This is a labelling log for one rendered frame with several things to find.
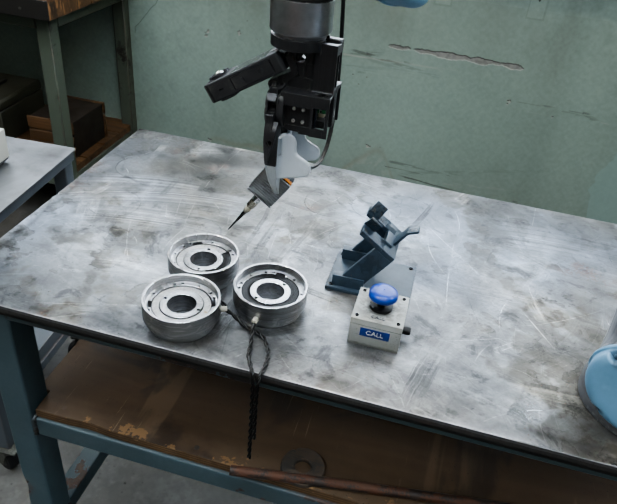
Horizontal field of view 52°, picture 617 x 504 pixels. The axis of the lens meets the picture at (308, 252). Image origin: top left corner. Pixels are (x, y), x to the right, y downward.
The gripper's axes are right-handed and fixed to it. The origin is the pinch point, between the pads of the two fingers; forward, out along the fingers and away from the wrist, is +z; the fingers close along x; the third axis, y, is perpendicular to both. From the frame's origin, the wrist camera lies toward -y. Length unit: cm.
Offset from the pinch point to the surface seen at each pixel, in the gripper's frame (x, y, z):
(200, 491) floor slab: 13, -18, 97
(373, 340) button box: -10.3, 17.8, 15.7
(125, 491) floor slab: 8, -35, 97
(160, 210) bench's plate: 11.5, -23.3, 16.8
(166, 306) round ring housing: -15.0, -9.9, 14.0
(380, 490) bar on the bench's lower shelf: -14.5, 23.1, 40.8
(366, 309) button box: -8.1, 16.0, 12.6
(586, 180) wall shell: 153, 77, 60
